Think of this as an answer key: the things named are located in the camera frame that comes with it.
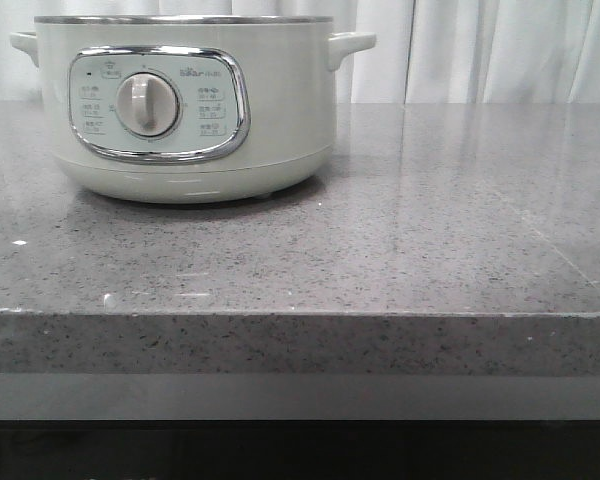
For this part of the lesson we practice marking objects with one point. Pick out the pale green electric pot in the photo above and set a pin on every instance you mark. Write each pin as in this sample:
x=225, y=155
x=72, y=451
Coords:
x=189, y=108

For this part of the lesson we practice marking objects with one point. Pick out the white curtain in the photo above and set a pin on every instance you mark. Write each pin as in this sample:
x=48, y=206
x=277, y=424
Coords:
x=426, y=51

